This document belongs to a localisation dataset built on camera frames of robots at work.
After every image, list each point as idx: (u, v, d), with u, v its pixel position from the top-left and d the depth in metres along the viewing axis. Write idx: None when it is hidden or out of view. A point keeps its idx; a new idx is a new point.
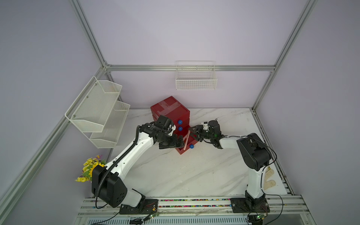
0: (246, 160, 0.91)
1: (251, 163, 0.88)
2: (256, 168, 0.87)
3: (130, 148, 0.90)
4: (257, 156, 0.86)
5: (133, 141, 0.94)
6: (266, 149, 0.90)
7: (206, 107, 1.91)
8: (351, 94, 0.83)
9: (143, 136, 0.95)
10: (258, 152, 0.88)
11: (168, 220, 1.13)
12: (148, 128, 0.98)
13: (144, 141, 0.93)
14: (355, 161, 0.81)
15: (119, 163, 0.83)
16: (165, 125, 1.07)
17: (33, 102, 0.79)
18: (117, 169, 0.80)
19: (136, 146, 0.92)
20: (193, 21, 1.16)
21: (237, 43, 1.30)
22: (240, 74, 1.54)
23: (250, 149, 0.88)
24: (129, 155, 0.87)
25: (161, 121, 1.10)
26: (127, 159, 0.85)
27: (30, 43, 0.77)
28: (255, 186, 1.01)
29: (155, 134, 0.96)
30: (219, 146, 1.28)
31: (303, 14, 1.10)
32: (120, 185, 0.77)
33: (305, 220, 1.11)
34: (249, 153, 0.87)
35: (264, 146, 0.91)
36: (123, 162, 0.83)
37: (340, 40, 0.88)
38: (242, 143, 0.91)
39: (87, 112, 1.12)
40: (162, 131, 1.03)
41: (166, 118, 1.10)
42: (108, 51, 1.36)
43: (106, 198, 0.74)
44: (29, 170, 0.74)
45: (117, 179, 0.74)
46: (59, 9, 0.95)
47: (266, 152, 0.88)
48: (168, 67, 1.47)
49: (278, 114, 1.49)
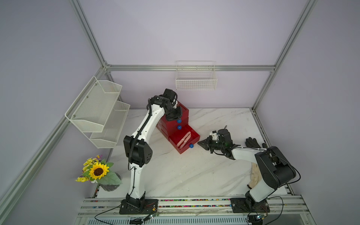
0: (266, 178, 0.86)
1: (272, 182, 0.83)
2: (276, 187, 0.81)
3: (147, 119, 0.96)
4: (279, 175, 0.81)
5: (148, 113, 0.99)
6: (289, 167, 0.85)
7: (206, 107, 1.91)
8: (351, 94, 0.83)
9: (156, 108, 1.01)
10: (280, 169, 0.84)
11: (168, 220, 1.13)
12: (157, 101, 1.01)
13: (157, 112, 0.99)
14: (355, 161, 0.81)
15: (142, 131, 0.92)
16: (171, 98, 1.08)
17: (33, 102, 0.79)
18: (142, 137, 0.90)
19: (152, 116, 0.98)
20: (194, 21, 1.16)
21: (236, 43, 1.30)
22: (240, 74, 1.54)
23: (272, 167, 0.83)
24: (149, 124, 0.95)
25: (168, 93, 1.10)
26: (148, 127, 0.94)
27: (30, 43, 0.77)
28: (261, 193, 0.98)
29: (165, 105, 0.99)
30: (231, 156, 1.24)
31: (303, 15, 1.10)
32: (149, 147, 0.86)
33: (305, 220, 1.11)
34: (271, 170, 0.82)
35: (287, 163, 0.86)
36: (146, 131, 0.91)
37: (340, 40, 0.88)
38: (261, 158, 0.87)
39: (87, 112, 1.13)
40: (170, 101, 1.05)
41: (171, 90, 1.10)
42: (108, 51, 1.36)
43: (138, 159, 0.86)
44: (29, 171, 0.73)
45: (145, 143, 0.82)
46: (59, 9, 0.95)
47: (289, 170, 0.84)
48: (168, 67, 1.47)
49: (278, 113, 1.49)
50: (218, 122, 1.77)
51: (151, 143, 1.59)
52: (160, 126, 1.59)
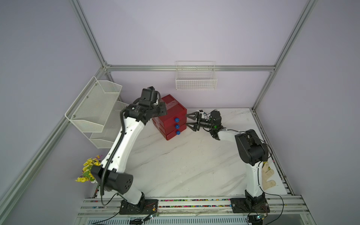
0: (242, 154, 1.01)
1: (246, 158, 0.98)
2: (252, 162, 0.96)
3: (119, 140, 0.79)
4: (251, 151, 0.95)
5: (121, 132, 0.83)
6: (262, 145, 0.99)
7: (206, 108, 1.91)
8: (351, 94, 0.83)
9: (131, 122, 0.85)
10: (253, 147, 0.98)
11: (168, 220, 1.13)
12: (132, 111, 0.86)
13: (132, 128, 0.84)
14: (353, 160, 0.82)
15: (114, 158, 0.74)
16: (152, 101, 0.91)
17: (33, 102, 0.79)
18: (114, 165, 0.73)
19: (126, 135, 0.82)
20: (194, 20, 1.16)
21: (236, 43, 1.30)
22: (240, 75, 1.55)
23: (246, 145, 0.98)
24: (122, 147, 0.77)
25: (146, 96, 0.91)
26: (121, 152, 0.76)
27: (31, 44, 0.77)
28: (252, 183, 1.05)
29: (143, 115, 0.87)
30: (216, 137, 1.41)
31: (303, 14, 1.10)
32: (124, 177, 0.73)
33: (305, 220, 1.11)
34: (244, 148, 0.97)
35: (260, 143, 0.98)
36: (118, 157, 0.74)
37: (340, 39, 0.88)
38: (239, 139, 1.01)
39: (87, 112, 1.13)
40: (150, 108, 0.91)
41: (152, 90, 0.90)
42: (108, 51, 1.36)
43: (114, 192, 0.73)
44: (29, 170, 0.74)
45: (117, 175, 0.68)
46: (59, 9, 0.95)
47: (260, 148, 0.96)
48: (168, 67, 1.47)
49: (278, 114, 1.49)
50: None
51: (151, 143, 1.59)
52: (158, 124, 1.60)
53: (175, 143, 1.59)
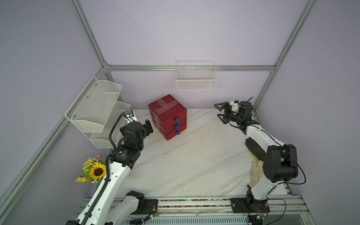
0: (267, 168, 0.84)
1: (270, 174, 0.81)
2: (273, 180, 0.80)
3: (102, 189, 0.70)
4: (280, 172, 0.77)
5: (105, 178, 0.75)
6: (295, 168, 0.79)
7: (206, 107, 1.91)
8: (352, 94, 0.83)
9: (116, 168, 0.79)
10: (284, 166, 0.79)
11: (168, 220, 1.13)
12: (119, 156, 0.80)
13: (118, 174, 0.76)
14: (354, 160, 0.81)
15: (93, 210, 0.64)
16: (136, 140, 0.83)
17: (33, 101, 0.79)
18: (92, 220, 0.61)
19: (110, 182, 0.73)
20: (194, 20, 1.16)
21: (236, 44, 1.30)
22: (240, 75, 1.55)
23: (277, 162, 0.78)
24: (104, 197, 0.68)
25: (129, 137, 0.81)
26: (103, 202, 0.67)
27: (31, 44, 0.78)
28: (261, 190, 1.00)
29: (130, 159, 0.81)
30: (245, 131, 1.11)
31: (303, 14, 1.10)
32: None
33: (305, 220, 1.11)
34: (273, 165, 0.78)
35: (296, 166, 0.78)
36: (99, 208, 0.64)
37: (340, 39, 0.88)
38: (272, 152, 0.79)
39: (87, 112, 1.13)
40: (136, 148, 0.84)
41: (133, 131, 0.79)
42: (108, 51, 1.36)
43: None
44: (29, 170, 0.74)
45: None
46: (59, 9, 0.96)
47: (292, 171, 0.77)
48: (168, 67, 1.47)
49: (278, 114, 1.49)
50: (218, 122, 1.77)
51: (151, 143, 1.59)
52: (158, 124, 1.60)
53: (175, 143, 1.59)
